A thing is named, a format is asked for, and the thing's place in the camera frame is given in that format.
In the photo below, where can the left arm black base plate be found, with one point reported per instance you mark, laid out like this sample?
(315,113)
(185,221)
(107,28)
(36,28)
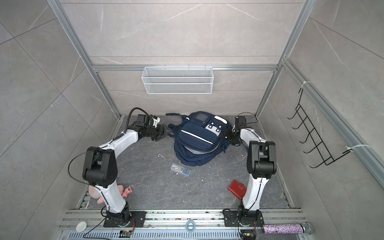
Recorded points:
(138,218)

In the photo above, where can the clear plastic eraser box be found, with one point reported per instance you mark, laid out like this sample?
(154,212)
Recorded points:
(180,169)

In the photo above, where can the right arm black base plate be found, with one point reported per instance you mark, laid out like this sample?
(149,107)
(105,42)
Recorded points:
(231,218)

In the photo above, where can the white wire mesh basket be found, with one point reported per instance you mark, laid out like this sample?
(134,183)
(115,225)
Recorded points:
(178,80)

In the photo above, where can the pink plush doll red dress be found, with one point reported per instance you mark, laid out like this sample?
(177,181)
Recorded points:
(96,195)

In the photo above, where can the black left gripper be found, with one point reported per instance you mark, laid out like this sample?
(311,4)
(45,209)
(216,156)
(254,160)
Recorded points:
(161,133)

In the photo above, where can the red wallet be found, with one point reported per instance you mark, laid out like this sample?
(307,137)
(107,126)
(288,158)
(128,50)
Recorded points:
(237,189)

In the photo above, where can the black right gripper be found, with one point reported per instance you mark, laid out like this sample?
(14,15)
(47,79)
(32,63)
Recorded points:
(227,133)

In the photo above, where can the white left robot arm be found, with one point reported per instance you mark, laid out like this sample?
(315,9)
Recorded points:
(101,170)

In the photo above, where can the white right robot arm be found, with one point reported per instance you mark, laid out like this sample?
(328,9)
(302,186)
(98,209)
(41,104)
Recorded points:
(261,165)

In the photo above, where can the white round cap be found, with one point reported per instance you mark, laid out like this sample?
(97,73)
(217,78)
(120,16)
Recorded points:
(81,227)

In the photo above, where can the glittery purple tube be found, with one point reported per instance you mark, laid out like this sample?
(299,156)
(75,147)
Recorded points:
(300,228)

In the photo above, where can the navy blue student backpack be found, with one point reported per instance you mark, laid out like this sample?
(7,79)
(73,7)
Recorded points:
(199,138)

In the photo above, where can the aluminium rail frame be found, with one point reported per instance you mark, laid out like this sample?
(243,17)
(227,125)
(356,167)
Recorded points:
(170,225)

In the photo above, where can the clear tape roll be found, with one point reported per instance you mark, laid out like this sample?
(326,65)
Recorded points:
(190,226)

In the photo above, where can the black wire hook rack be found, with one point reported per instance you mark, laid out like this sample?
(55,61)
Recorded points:
(313,136)

